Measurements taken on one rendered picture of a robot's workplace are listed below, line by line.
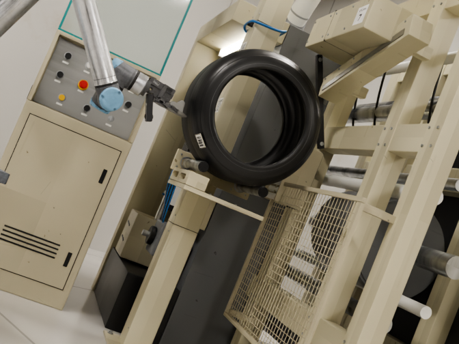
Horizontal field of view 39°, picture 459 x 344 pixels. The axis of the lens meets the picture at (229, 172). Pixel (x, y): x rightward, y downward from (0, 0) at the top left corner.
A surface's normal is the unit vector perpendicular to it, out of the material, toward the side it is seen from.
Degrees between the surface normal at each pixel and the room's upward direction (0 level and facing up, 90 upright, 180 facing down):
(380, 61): 162
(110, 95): 98
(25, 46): 90
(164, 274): 90
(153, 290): 90
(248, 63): 81
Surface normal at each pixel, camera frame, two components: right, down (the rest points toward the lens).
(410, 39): -0.28, 0.90
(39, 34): 0.67, 0.24
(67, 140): 0.27, 0.05
